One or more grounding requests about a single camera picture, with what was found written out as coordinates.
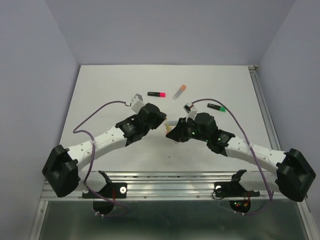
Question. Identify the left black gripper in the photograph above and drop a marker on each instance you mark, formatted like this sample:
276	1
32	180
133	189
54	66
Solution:
159	118

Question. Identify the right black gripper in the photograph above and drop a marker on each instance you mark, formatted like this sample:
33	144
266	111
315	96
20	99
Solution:
177	133

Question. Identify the yellow translucent highlighter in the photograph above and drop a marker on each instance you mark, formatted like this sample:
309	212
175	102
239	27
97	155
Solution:
168	128

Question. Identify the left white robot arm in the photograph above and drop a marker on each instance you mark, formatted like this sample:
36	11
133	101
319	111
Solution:
63	166

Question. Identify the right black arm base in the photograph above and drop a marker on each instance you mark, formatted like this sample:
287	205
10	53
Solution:
233	189

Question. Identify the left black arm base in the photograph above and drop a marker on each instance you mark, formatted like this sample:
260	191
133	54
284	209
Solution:
105	204

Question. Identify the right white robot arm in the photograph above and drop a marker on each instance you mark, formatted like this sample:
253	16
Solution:
287	172

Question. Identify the green black highlighter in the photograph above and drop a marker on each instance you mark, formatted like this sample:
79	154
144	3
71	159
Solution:
216	107

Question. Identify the mint cap translucent highlighter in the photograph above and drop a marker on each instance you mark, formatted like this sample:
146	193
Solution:
171	122

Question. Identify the pink black highlighter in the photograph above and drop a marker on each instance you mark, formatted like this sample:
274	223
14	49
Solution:
156	94

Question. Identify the peach cap translucent highlighter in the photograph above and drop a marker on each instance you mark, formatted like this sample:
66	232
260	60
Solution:
179	92

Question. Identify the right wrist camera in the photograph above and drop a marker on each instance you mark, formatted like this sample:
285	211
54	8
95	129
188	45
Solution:
191	110

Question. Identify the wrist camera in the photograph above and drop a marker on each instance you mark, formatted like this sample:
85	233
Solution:
191	110
137	103

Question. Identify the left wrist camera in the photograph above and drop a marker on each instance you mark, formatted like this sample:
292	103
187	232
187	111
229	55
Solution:
137	103

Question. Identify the aluminium front rail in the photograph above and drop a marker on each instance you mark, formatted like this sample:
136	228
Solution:
150	186

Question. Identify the aluminium rail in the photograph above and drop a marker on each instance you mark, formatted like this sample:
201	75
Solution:
266	116
150	186

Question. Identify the aluminium right rail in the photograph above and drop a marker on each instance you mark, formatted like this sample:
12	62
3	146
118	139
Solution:
266	116

